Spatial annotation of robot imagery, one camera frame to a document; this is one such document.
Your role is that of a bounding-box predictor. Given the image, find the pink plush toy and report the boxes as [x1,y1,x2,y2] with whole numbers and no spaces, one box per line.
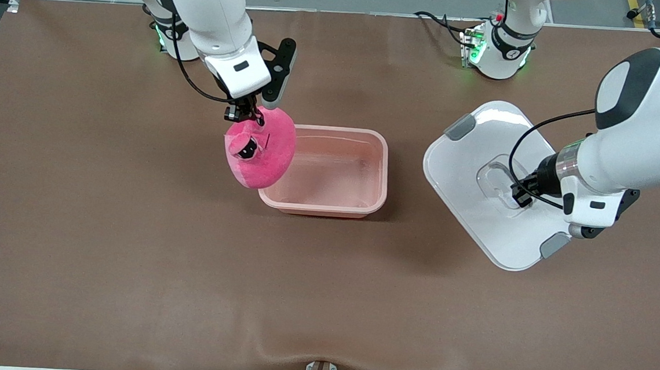
[221,104,299,192]

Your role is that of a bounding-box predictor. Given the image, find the brown table mat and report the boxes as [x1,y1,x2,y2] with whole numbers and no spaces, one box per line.
[0,0,660,370]

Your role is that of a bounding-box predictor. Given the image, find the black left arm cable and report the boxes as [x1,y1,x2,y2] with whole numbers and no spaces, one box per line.
[505,103,596,213]

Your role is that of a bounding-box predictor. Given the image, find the silver table edge rail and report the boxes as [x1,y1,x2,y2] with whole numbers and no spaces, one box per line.
[54,0,660,43]

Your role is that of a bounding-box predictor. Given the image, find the black left arm base cables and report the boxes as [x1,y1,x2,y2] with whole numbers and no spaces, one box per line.
[411,10,473,47]

